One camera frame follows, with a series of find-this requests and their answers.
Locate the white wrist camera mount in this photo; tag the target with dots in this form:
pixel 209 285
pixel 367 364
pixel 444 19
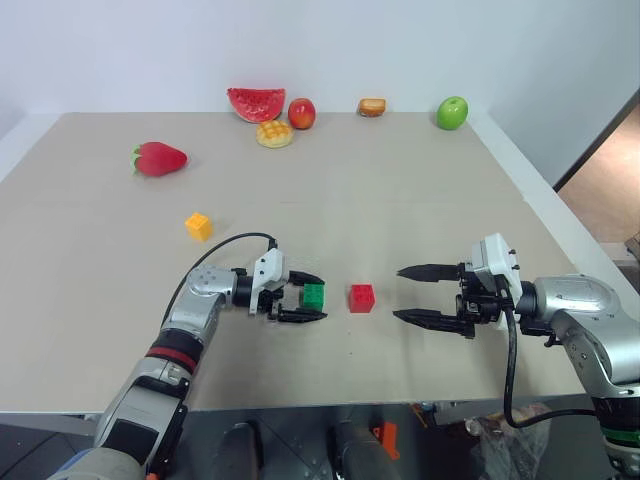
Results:
pixel 495 265
pixel 267 280

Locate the orange plastic part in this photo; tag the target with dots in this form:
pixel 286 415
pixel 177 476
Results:
pixel 386 439

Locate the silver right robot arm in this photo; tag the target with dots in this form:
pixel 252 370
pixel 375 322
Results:
pixel 580 310

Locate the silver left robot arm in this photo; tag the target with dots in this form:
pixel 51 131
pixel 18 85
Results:
pixel 195 305

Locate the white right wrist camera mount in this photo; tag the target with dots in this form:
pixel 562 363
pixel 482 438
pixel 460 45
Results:
pixel 495 265

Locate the clear plastic bag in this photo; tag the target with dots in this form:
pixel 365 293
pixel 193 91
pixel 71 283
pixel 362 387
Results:
pixel 515 440

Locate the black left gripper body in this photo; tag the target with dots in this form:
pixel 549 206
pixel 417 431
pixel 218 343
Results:
pixel 281 300

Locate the red toy apple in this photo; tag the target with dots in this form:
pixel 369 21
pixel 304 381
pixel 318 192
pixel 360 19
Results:
pixel 301 113

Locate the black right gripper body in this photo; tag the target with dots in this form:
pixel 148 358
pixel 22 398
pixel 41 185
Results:
pixel 475 300

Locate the toy watermelon slice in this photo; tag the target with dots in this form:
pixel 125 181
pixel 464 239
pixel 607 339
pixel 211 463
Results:
pixel 256 104

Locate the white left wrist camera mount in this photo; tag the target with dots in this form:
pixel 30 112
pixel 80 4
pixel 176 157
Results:
pixel 267 280

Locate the green cube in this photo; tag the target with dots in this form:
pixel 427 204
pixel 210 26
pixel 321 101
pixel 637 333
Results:
pixel 314 295

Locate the orange cube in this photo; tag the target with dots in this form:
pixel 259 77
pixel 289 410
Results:
pixel 199 226

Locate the yellow toy pineapple bun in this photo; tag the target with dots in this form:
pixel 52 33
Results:
pixel 274 134

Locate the toy sandwich biscuit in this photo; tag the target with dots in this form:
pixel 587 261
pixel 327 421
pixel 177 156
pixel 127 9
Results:
pixel 372 106

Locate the red toy strawberry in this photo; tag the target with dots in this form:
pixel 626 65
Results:
pixel 159 159

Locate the red cube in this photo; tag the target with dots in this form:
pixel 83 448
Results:
pixel 362 298

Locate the green toy apple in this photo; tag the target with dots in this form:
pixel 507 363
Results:
pixel 452 113

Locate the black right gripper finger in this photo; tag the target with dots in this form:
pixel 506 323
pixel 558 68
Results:
pixel 430 272
pixel 430 319

